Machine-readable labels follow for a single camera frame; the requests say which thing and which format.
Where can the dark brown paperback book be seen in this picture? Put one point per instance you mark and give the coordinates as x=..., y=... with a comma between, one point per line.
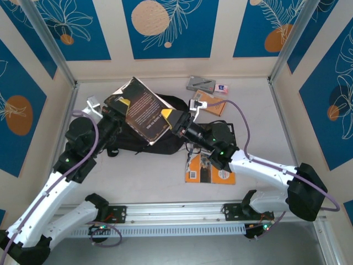
x=140, y=110

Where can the black fabric backpack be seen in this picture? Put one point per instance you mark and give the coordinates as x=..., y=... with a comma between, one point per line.
x=168, y=143

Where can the orange box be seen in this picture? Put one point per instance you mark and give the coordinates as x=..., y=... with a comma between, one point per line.
x=215, y=107

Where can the orange paperback book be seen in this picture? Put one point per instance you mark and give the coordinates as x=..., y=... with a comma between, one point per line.
x=198, y=165

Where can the grey pen box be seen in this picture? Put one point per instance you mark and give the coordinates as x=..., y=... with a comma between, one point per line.
x=198, y=84

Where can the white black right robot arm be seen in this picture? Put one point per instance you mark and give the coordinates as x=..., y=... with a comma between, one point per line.
x=262, y=168

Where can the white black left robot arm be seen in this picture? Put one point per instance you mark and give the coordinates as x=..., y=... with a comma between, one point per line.
x=49, y=193

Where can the blue panel orange circle leaves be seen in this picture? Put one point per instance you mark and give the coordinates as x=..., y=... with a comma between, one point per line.
x=27, y=91

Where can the blue panel large beige circle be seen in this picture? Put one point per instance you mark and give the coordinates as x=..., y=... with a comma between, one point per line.
x=193, y=41

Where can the small circuit board green LED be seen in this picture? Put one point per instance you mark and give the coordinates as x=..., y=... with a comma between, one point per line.
x=100, y=227
x=264, y=227

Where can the blue panel fern orange circle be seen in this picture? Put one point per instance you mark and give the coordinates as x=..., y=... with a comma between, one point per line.
x=248, y=41

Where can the blue panel white flower outline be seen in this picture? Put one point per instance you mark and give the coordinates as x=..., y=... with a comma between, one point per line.
x=317, y=110

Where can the blue panel white leaf outline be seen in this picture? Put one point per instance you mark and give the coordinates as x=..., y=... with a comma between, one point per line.
x=306, y=47

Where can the aluminium side rail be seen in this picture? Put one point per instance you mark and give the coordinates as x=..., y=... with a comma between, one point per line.
x=73, y=95
x=278, y=105

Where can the aluminium frame post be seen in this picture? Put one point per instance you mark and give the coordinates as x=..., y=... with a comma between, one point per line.
x=292, y=41
x=58, y=58

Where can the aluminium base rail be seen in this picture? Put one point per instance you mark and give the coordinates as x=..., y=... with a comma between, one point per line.
x=176, y=212

